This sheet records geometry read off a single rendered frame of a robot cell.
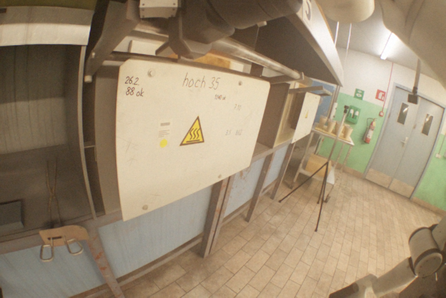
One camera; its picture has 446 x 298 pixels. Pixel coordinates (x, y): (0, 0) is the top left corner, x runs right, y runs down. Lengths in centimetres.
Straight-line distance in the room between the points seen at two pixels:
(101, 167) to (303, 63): 216
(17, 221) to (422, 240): 109
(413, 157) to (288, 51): 342
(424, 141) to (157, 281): 470
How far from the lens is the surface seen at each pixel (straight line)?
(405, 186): 471
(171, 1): 23
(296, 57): 234
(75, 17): 46
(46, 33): 45
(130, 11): 25
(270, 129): 143
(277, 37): 250
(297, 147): 341
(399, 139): 439
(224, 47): 37
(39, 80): 109
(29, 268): 93
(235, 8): 19
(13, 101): 112
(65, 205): 74
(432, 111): 460
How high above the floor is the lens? 133
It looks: 18 degrees down
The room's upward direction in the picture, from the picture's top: 12 degrees clockwise
